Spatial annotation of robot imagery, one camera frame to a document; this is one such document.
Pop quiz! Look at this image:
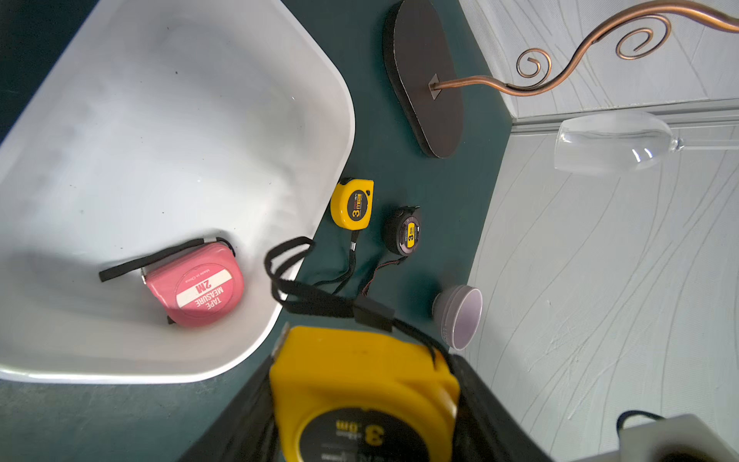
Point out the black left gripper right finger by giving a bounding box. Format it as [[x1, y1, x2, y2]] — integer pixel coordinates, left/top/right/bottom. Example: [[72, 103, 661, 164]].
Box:
[[448, 355, 550, 462]]

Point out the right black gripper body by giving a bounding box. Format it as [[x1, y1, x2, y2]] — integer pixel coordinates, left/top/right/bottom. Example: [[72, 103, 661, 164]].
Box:
[[583, 410, 738, 462]]

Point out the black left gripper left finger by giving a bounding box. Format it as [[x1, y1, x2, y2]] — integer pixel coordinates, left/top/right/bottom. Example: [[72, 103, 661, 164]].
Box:
[[179, 357, 277, 461]]

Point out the yellow deli tape measure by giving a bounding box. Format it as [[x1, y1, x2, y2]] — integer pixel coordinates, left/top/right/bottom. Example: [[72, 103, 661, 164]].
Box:
[[264, 236, 462, 462]]

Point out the pink tape measure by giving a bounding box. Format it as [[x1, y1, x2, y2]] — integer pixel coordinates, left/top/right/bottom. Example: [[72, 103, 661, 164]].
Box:
[[98, 237, 246, 327]]

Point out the yellow tape measure black strap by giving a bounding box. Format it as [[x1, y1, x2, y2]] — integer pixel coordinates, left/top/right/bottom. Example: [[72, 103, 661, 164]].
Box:
[[314, 177, 375, 296]]

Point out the white plastic storage box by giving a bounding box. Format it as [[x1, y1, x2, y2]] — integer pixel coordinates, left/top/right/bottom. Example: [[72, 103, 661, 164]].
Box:
[[1, 1, 355, 384]]

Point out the purple bowl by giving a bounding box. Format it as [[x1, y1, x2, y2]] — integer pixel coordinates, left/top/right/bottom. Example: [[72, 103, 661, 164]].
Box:
[[432, 285, 483, 350]]

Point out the clear wine glass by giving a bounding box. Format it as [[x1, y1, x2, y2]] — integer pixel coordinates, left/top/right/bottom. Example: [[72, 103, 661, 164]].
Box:
[[553, 110, 739, 177]]

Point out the copper scroll glass stand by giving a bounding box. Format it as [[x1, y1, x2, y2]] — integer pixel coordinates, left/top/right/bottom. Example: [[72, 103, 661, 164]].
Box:
[[382, 1, 738, 159]]

